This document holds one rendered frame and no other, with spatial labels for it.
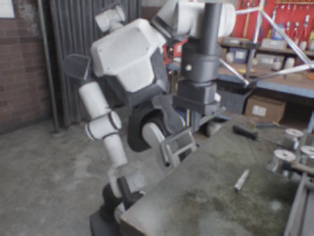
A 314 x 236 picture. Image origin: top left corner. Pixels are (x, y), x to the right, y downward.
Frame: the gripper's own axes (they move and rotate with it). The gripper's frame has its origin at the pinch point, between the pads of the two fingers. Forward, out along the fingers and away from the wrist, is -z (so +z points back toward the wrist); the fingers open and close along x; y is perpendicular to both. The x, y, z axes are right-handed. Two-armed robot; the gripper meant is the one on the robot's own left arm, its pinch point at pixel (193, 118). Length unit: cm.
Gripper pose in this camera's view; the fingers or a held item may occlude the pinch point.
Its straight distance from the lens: 62.2
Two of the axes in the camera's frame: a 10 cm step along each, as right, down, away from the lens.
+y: 6.5, -2.9, 7.1
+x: 7.6, 3.0, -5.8
